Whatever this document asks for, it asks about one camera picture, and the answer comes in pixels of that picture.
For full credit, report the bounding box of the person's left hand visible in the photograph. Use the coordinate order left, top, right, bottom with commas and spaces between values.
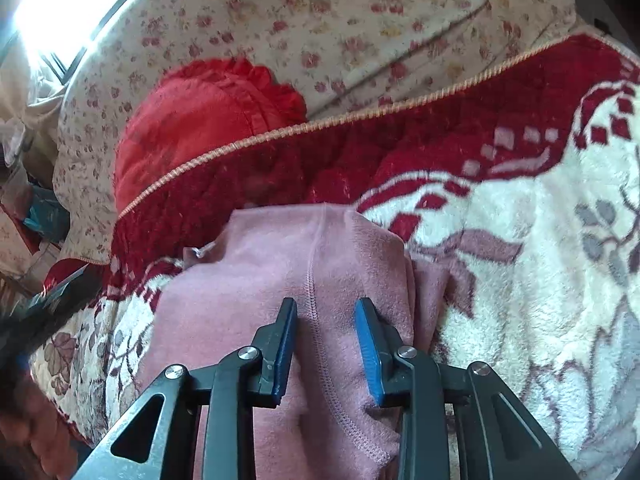
0, 377, 77, 480

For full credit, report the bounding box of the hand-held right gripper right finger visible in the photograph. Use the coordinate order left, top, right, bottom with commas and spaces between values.
353, 298, 566, 480

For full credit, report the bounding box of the red and white floral blanket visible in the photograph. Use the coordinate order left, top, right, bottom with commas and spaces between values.
27, 32, 640, 476

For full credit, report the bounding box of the beige floral quilt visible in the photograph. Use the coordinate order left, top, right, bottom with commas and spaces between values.
52, 0, 581, 267

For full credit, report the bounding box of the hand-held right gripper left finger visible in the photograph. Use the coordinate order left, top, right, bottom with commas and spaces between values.
75, 298, 299, 480

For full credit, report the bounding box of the red ruffled pillow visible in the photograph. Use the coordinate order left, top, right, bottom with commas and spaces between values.
114, 57, 309, 214

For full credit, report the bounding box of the beige cloth pile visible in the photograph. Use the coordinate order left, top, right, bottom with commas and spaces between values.
0, 42, 68, 171

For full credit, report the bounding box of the teal cloth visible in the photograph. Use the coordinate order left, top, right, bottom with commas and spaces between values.
24, 201, 70, 242

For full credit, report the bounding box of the pink fleece garment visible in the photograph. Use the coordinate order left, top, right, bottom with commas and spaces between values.
134, 202, 453, 480

